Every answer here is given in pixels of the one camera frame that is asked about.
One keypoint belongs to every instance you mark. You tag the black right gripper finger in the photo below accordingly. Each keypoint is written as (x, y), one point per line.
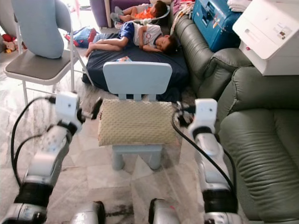
(178, 108)

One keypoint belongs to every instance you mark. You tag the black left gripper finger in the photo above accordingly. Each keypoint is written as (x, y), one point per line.
(96, 107)

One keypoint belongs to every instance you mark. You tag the beige bubble-textured pillow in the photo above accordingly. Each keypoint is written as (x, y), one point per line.
(138, 122)

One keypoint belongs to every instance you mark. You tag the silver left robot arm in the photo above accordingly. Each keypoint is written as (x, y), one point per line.
(49, 154)

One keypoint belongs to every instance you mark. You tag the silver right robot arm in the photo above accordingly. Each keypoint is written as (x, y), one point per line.
(208, 154)

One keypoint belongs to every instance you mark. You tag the green leather sofa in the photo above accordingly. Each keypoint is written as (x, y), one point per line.
(261, 116)

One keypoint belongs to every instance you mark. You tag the navy blue floor mattress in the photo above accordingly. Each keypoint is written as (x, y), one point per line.
(103, 65)

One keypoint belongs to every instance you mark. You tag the light blue child chair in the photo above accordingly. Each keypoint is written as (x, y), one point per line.
(138, 77)

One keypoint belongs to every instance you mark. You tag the small colourful book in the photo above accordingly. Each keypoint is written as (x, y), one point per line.
(124, 59)

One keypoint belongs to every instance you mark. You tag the grey metal folding chair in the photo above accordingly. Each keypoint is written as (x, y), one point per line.
(35, 67)

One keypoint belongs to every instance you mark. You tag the blue and red bag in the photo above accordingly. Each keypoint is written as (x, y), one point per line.
(81, 36)

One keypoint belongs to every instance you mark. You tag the sleeping child in blue-white shirt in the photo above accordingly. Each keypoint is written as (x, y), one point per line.
(138, 35)

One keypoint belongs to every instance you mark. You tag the blue hard suitcase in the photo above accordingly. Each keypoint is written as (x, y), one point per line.
(215, 23)

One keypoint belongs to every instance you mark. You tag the purple upholstered furniture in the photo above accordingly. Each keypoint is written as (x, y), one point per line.
(98, 11)

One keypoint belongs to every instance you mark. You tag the light blue cushion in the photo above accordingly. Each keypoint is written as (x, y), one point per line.
(37, 28)

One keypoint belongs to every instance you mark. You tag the silver left robot leg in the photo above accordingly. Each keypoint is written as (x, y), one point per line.
(88, 214)

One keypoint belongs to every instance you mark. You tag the silver robot leg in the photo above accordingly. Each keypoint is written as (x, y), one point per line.
(168, 214)
(88, 214)

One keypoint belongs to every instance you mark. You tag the sleeping child in orange shirt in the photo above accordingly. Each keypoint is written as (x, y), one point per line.
(145, 13)

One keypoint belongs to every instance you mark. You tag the pink patterned cloth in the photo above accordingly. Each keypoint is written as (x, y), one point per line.
(181, 7)

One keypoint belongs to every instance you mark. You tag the silver right robot leg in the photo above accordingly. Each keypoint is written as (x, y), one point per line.
(168, 214)

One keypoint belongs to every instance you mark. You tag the red plush toy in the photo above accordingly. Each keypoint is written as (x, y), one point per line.
(9, 43)

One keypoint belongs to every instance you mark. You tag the white boxy appliance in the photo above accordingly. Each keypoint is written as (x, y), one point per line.
(271, 32)

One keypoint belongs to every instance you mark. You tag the white folded cloth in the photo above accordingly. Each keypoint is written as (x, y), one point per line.
(239, 4)

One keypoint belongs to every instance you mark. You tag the grey padded furniture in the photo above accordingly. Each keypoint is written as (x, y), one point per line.
(5, 16)

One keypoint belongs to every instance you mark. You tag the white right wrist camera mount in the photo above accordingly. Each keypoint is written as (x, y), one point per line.
(205, 113)

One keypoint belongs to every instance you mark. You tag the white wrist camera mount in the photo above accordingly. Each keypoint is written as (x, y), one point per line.
(67, 106)
(205, 113)

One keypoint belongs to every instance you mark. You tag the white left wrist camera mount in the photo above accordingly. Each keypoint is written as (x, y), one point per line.
(67, 106)

